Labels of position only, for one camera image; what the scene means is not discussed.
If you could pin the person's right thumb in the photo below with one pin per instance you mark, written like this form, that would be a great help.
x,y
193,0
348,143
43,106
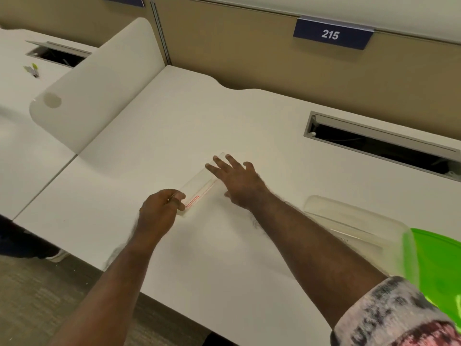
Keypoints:
x,y
228,194

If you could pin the person's left thumb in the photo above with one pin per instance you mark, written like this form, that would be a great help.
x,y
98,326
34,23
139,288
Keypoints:
x,y
173,194

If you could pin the person's left forearm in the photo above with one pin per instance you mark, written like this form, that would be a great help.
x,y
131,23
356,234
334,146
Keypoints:
x,y
108,295

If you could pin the person's left hand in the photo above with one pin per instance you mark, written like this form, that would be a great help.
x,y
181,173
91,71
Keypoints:
x,y
156,216

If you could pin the white shoe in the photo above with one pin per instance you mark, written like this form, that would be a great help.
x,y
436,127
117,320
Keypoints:
x,y
57,255

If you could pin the person's right hand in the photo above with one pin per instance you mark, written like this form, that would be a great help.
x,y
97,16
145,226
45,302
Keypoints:
x,y
242,187

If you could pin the blue number sign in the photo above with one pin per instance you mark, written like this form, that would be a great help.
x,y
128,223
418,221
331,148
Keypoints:
x,y
122,0
333,33

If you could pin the white desk divider panel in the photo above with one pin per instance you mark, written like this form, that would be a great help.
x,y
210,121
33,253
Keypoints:
x,y
104,86

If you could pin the green plastic lid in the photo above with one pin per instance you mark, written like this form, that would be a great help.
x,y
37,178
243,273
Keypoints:
x,y
437,266

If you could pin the beige cubicle partition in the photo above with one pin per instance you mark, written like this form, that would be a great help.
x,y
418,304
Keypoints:
x,y
288,64

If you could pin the person's right middle finger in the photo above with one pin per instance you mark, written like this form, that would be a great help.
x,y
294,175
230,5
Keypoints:
x,y
221,164

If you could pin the clear plastic ruler red print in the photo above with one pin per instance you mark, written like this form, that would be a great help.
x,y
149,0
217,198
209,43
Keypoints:
x,y
198,192

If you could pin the person's right little finger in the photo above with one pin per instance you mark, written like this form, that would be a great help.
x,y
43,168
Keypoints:
x,y
249,167

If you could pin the white black patterned sleeve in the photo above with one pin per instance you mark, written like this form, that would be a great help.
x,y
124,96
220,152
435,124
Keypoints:
x,y
389,317

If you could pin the dark trouser leg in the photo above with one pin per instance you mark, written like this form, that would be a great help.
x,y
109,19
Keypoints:
x,y
21,237

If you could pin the person's right forearm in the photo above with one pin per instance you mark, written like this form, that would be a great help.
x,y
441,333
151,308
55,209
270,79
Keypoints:
x,y
317,255

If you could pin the clear plastic container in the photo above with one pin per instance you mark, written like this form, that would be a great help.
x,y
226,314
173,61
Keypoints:
x,y
353,223

